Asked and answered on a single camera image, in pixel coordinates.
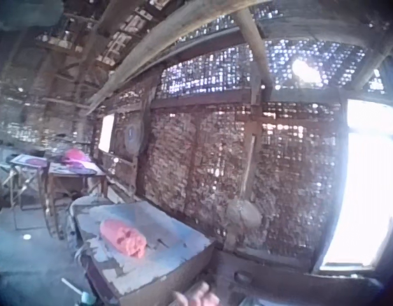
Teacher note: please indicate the person's right hand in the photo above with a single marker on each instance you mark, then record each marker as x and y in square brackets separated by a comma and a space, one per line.
[199, 296]

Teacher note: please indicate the person's right fingers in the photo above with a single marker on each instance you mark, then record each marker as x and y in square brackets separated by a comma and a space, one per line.
[201, 291]

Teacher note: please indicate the grey topped wooden table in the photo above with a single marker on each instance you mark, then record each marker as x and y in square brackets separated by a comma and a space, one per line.
[170, 255]

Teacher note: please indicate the pink crochet yarn pile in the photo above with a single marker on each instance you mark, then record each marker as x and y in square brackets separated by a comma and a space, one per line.
[124, 236]

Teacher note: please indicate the white and teal tool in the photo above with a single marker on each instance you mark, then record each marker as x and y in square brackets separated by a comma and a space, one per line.
[83, 294]

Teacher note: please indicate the round metal basin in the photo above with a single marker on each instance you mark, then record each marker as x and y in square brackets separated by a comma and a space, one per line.
[88, 201]

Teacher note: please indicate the wooden table with pink bag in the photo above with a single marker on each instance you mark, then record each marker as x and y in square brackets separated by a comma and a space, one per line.
[75, 173]

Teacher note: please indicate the small white floor lid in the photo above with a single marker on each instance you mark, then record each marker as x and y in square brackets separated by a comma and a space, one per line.
[26, 236]

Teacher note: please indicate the folding table with cloth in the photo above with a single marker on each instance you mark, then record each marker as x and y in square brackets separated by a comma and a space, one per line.
[22, 162]

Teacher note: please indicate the round woven wall tray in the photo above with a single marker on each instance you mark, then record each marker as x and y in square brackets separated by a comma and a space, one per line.
[134, 138]

